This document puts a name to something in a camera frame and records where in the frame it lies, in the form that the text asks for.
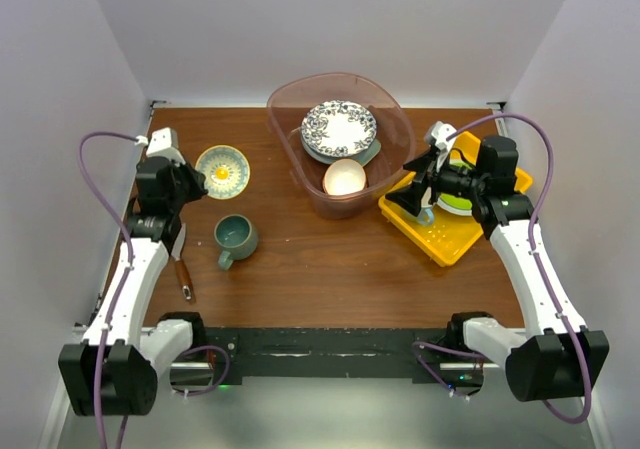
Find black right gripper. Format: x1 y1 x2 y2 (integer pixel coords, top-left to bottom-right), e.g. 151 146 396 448
385 146 486 217

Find yellow teal patterned bowl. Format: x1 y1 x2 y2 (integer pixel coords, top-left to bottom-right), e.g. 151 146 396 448
195 145 251 200

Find pale green divided dish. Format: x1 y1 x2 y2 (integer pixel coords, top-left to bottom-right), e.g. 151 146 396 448
354 139 381 166

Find teal ceramic mug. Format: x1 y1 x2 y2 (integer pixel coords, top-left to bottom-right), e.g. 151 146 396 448
214 214 258 270

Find white yellow rimmed bowl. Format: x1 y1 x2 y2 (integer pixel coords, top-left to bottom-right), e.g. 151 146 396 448
322 159 367 196

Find green rimmed lettered plate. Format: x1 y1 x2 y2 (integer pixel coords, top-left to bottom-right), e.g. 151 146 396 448
300 137 340 165

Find blue patterned bottom plate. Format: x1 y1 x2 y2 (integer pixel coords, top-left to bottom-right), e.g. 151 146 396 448
300 100 377 158

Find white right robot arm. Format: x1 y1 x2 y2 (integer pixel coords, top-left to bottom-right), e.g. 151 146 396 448
385 136 609 402

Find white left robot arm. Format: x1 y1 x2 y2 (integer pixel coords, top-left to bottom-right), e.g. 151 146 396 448
58 156 207 416

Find clear pink plastic bin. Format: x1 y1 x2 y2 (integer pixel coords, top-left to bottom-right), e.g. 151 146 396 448
267 72 416 219

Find white rimmed plate under green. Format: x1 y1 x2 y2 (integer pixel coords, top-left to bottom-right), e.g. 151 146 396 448
437 199 472 217

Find light blue white mug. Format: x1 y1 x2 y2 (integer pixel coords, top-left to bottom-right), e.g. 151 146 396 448
407 205 435 227

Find lime green plate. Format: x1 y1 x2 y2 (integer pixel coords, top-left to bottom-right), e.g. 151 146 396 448
438 194 472 211

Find yellow plastic tray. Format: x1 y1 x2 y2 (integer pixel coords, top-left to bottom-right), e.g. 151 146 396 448
378 132 534 267

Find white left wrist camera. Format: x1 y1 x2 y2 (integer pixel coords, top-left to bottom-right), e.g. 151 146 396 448
134 127 186 166

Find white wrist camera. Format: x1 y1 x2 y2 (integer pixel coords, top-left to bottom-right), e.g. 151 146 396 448
134 127 186 166
424 121 456 169

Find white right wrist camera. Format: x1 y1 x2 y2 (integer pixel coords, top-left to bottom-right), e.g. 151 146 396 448
424 121 456 169

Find spatula with wooden handle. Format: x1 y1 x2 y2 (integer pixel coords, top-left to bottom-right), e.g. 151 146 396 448
170 223 195 303

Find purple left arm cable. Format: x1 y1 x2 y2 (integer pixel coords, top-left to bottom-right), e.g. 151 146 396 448
78 131 149 449

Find black mounting base plate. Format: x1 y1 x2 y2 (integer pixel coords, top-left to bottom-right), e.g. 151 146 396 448
149 326 506 388

